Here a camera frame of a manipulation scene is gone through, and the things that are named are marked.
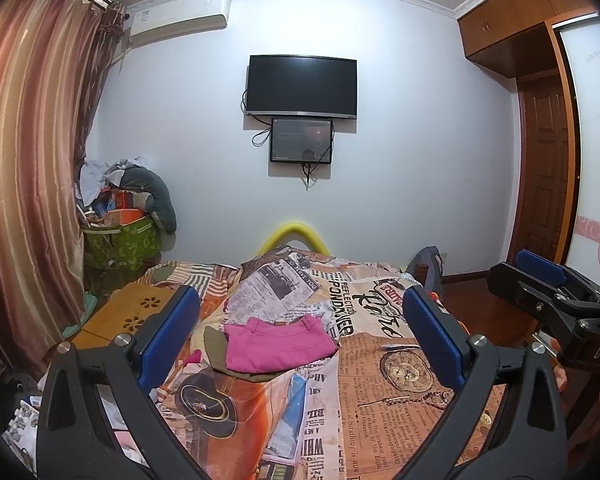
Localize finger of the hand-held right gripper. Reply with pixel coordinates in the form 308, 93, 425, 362
487, 261, 600, 347
515, 248, 600, 308

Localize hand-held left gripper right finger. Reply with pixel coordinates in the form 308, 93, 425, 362
387, 285, 567, 480

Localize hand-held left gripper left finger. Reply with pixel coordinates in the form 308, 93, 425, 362
36, 285, 206, 480

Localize pink pants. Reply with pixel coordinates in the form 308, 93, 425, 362
223, 315, 341, 375

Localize olive green pants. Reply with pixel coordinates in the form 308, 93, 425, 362
202, 325, 301, 383

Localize person's right hand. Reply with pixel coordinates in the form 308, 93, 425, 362
530, 332, 568, 392

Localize wooden lap table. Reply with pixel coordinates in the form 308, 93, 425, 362
72, 281, 181, 351

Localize blue grey backpack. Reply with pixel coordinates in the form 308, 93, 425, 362
405, 246, 446, 286

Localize newspaper print blanket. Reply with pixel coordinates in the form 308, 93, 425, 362
145, 242, 531, 480

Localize brown wooden door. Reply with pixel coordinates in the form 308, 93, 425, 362
517, 72, 581, 266

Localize green leaf print storage bag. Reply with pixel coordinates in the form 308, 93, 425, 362
82, 215, 162, 271

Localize orange box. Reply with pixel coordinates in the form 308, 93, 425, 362
102, 190, 146, 226

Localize grey plush pillow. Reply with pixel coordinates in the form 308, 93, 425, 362
115, 166, 177, 235

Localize yellow foam bed guard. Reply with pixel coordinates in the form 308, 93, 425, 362
256, 221, 328, 256

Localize pile of grey clothes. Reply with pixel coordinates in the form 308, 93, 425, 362
77, 157, 148, 201

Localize striped brown curtain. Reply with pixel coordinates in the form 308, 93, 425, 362
0, 0, 128, 381

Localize brown wooden overhead cabinet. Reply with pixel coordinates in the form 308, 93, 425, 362
457, 0, 600, 78

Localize white air conditioner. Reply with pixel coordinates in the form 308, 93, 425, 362
125, 0, 231, 46

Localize black monitor cable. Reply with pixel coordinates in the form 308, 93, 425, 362
301, 149, 332, 184

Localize small black wall monitor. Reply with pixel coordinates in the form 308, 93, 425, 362
270, 117, 334, 166

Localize black wall television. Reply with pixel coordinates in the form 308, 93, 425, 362
245, 54, 358, 121

